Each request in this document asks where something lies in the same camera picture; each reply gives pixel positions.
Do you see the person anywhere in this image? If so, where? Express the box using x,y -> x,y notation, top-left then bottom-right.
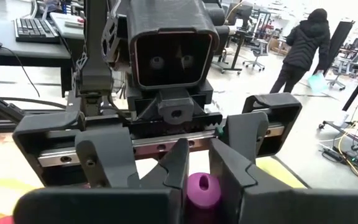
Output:
269,8 -> 331,95

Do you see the black wheeled cart base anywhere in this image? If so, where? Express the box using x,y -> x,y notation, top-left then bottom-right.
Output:
318,119 -> 358,147

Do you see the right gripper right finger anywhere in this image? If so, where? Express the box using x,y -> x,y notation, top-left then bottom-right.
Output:
209,138 -> 358,224

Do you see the black board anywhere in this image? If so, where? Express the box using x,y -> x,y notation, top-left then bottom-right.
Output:
314,20 -> 356,77

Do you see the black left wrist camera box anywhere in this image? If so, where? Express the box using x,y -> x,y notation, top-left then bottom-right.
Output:
127,0 -> 220,91

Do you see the purple squeeze bottle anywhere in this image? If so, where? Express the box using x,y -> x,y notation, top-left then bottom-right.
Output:
185,172 -> 223,224

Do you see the light teal bag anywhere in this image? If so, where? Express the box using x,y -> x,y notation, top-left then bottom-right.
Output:
306,71 -> 329,93

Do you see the grey office chair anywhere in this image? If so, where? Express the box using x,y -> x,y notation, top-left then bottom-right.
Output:
242,37 -> 270,72

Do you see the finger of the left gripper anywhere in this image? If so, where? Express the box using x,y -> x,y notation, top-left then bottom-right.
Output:
75,126 -> 141,189
221,111 -> 270,164

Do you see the black standing desk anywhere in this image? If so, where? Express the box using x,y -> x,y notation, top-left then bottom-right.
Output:
211,1 -> 255,75

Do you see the white box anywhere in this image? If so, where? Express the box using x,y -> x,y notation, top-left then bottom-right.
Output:
49,11 -> 85,40

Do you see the black power strip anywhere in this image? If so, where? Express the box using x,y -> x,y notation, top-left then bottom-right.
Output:
321,146 -> 344,162

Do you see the black keyboard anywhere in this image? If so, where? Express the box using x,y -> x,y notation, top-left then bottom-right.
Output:
13,17 -> 60,44

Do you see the dark office desk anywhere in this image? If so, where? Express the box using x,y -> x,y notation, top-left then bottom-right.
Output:
0,12 -> 85,98

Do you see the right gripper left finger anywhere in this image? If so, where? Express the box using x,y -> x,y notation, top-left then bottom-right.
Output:
12,138 -> 190,224

